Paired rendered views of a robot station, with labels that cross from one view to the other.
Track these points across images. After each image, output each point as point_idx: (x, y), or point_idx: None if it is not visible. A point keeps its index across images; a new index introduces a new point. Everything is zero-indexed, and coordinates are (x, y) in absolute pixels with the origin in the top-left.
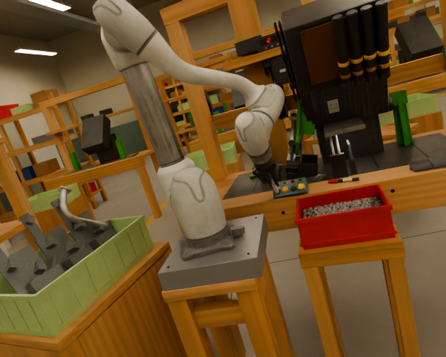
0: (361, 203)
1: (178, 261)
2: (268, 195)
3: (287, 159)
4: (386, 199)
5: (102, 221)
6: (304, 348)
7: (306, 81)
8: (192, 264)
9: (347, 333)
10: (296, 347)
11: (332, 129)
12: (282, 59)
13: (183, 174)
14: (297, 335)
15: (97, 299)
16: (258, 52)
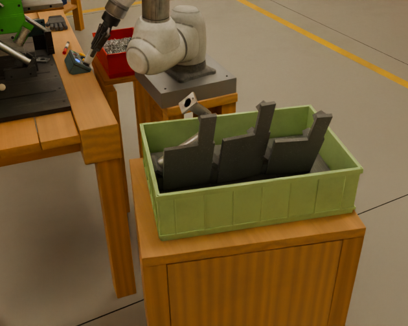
0: (111, 43)
1: (217, 74)
2: (78, 77)
3: (19, 54)
4: (123, 28)
5: (153, 167)
6: (98, 240)
7: None
8: (219, 68)
9: (73, 218)
10: (98, 246)
11: (50, 1)
12: None
13: (191, 8)
14: (80, 250)
15: None
16: None
